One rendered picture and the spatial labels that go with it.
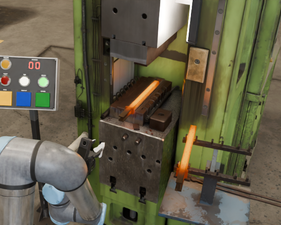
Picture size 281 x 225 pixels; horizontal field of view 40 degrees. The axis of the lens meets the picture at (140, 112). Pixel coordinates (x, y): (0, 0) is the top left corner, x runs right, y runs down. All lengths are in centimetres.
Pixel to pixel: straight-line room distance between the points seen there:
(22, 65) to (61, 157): 113
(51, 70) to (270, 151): 223
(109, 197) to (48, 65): 87
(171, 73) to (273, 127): 184
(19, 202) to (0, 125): 271
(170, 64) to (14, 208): 150
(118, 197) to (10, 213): 128
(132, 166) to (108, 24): 78
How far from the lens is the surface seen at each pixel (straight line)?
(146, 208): 232
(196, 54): 190
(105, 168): 227
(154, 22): 179
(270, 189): 325
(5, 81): 217
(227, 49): 188
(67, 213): 164
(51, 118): 385
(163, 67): 241
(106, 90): 224
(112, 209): 252
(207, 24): 186
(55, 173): 109
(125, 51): 191
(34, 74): 214
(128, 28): 186
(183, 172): 158
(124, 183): 227
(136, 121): 206
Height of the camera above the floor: 205
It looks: 32 degrees down
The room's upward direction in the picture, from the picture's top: 3 degrees clockwise
